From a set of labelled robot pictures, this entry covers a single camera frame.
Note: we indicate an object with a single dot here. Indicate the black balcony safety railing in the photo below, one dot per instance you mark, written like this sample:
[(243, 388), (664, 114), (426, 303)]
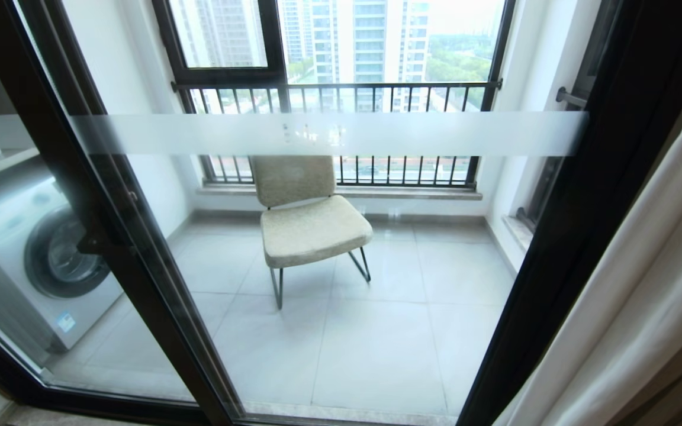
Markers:
[(341, 94)]

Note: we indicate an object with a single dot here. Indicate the black framed glass sliding door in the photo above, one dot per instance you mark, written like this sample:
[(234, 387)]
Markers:
[(341, 331)]

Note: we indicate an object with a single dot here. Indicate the black framed balcony window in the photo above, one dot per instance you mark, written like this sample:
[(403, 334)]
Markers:
[(222, 41)]

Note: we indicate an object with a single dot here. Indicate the beige upholstered chair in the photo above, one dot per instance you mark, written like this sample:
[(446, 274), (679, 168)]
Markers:
[(311, 228)]

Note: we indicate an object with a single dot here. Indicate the cream fabric curtain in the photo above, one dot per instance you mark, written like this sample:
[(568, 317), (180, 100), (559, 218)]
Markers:
[(643, 307)]

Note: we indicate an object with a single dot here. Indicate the white front-load washing machine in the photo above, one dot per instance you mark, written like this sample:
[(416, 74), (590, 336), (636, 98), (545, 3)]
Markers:
[(27, 260)]

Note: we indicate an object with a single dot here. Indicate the grey metal wall bar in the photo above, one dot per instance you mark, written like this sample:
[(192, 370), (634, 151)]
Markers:
[(570, 97)]

